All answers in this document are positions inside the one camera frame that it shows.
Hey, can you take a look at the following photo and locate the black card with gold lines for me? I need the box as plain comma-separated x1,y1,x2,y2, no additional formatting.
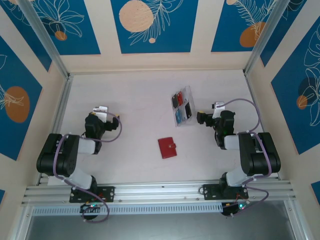
184,103,194,119

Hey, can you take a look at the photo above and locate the blue credit card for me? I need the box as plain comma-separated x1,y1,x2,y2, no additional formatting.
174,109,184,125

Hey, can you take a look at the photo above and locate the red leather card holder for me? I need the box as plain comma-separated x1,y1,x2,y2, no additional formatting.
157,136,178,160

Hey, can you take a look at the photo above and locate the clear plastic card tray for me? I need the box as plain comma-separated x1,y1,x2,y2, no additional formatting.
170,85,197,128

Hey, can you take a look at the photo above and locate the black controller board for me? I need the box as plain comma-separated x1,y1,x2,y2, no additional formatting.
79,202,102,214
221,202,251,217

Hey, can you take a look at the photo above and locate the grey metal sheet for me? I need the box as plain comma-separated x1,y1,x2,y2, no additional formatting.
14,199,310,240

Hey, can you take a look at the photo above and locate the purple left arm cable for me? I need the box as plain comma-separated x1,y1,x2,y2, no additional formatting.
53,111,123,224

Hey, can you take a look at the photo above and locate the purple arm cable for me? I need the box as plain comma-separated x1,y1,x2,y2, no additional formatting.
53,111,123,224
214,98,273,218

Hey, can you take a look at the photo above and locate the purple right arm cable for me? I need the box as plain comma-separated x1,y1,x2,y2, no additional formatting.
214,98,273,218

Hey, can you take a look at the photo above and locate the aluminium side rail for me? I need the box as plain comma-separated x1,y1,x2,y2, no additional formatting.
244,72,281,181
36,73,75,187

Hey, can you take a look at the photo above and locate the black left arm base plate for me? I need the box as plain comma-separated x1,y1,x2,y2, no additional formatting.
69,186,116,203

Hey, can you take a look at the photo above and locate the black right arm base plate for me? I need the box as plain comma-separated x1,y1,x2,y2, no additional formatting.
202,183,250,201

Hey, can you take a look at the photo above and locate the aluminium front rail frame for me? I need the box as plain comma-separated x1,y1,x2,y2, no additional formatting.
21,177,298,207

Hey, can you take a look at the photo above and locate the white slotted cable duct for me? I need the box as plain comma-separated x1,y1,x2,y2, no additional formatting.
31,202,223,216

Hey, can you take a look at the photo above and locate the aluminium corner post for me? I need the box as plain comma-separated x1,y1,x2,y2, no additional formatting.
243,0,301,76
17,0,71,80

